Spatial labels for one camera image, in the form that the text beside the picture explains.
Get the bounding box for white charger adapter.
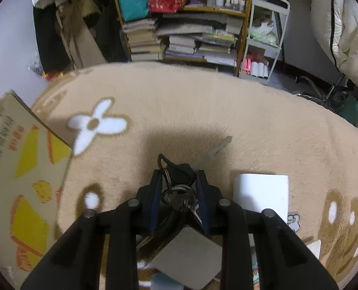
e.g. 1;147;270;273
306;239;322;261

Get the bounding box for stack of books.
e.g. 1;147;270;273
121;19;162;62
155;13;244;67

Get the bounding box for white and orange bag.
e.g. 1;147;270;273
253;16;275;36

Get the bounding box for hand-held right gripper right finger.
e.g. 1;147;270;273
195;170;340;290

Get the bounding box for white rolls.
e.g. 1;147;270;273
252;62;269;78

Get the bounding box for printed cardboard box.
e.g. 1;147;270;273
0;90;74;278

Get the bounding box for beige patterned rug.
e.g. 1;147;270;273
31;62;358;290

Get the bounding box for black hanging garment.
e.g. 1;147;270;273
33;4;71;73
83;0;129;65

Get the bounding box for pale green packs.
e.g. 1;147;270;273
251;32;279;46

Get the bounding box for row of small bottles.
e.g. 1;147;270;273
224;0;246;10

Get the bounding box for clear plastic bag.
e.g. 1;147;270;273
29;60;52;80

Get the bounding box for tan AIMA key tag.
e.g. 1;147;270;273
137;135;233;290

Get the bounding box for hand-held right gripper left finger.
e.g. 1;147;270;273
20;169;164;290

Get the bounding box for yellow frame bookshelf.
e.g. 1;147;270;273
110;0;254;77

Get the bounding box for white trolley cart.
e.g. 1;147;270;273
239;0;290;86

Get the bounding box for white power bank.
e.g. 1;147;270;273
233;174;289;224

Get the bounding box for green bin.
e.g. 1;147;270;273
333;94;358;128

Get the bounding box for teal bag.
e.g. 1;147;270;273
113;0;151;22

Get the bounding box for white duvet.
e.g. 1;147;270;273
310;0;358;105

